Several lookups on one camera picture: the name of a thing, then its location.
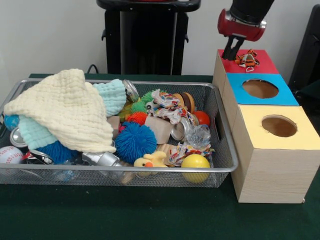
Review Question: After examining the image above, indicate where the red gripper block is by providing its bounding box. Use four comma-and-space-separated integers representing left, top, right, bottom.
216, 8, 268, 61

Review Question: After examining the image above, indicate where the orange striped tiger plush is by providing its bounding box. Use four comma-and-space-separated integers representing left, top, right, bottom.
234, 48, 260, 73

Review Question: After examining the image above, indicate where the cream muslin cloth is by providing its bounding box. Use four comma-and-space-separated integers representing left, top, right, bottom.
3, 68, 117, 154

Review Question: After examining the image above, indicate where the mint green cloth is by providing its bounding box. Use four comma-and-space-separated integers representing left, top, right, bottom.
18, 78, 127, 150

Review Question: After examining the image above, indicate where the wooden three-hole sorting box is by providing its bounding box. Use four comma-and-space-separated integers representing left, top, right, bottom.
212, 48, 320, 205

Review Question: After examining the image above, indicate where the shallow clear mesh bin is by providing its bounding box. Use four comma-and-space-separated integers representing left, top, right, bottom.
0, 77, 239, 189

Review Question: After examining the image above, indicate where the brown striped burger toy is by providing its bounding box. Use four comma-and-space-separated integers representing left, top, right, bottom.
172, 92, 195, 112

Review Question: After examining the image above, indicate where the red-orange ball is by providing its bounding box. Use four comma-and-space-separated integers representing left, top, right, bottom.
192, 110, 211, 126

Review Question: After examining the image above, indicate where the black stand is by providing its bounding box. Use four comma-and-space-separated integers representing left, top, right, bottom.
288, 4, 320, 101

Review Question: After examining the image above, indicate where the dark green tablecloth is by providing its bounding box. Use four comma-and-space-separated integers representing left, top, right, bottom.
0, 73, 320, 240
299, 79, 320, 101

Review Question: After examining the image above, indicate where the yellow ball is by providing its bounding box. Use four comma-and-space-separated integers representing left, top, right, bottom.
181, 154, 211, 183

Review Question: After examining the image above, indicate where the blue spiky ball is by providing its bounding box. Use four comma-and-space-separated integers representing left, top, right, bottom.
114, 121, 158, 165
37, 140, 79, 165

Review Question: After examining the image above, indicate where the yellow duck plush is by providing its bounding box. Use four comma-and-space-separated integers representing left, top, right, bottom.
133, 151, 169, 168

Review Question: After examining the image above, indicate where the silver plastic toy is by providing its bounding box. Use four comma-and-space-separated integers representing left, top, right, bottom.
81, 151, 124, 168

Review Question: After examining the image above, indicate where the blue globe ball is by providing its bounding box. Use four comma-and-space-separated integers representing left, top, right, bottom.
3, 114, 20, 132

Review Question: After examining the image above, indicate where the white baseball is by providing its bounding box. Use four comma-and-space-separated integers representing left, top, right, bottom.
0, 146, 24, 165

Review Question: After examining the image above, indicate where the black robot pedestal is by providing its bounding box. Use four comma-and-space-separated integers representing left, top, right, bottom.
96, 0, 202, 76

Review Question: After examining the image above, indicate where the black looped cable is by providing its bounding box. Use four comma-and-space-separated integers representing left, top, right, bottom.
87, 64, 101, 75

